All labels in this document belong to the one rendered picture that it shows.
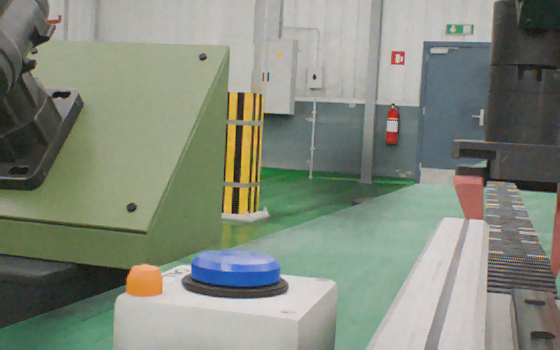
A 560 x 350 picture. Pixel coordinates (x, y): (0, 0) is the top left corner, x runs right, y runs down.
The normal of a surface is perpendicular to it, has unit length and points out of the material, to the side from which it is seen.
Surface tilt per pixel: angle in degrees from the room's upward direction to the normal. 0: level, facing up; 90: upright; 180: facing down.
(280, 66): 90
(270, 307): 0
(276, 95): 90
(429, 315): 0
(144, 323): 90
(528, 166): 90
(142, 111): 45
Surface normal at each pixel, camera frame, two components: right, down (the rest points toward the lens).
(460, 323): 0.05, -1.00
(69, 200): -0.17, -0.68
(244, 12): -0.34, 0.03
